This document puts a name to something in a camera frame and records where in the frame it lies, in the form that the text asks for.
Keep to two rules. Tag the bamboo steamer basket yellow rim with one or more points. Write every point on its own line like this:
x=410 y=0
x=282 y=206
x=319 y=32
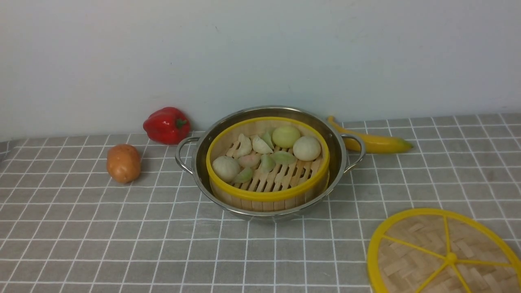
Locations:
x=270 y=187

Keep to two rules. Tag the woven bamboo steamer lid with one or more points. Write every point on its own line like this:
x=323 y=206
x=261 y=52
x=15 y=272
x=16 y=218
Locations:
x=429 y=250

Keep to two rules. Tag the stainless steel pot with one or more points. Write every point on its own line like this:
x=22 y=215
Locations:
x=346 y=152

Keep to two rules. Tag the white dumpling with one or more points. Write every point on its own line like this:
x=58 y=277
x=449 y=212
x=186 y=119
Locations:
x=260 y=146

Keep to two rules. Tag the pink dumpling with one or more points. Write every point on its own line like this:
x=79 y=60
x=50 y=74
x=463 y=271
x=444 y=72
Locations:
x=249 y=161

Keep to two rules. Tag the green dumpling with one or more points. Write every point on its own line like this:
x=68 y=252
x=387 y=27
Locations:
x=283 y=158

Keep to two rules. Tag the yellow-green bun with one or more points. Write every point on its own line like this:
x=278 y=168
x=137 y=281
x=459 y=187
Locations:
x=285 y=136

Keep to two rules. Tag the pale bun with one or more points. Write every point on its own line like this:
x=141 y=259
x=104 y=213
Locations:
x=226 y=168

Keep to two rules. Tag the white bun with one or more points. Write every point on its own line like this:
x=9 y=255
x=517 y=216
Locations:
x=307 y=148

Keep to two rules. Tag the red bell pepper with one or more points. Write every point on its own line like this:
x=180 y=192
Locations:
x=167 y=126

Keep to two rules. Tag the yellow banana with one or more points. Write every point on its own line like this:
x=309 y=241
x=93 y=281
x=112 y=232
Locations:
x=376 y=144

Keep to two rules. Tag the brown potato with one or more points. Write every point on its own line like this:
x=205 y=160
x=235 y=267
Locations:
x=123 y=163

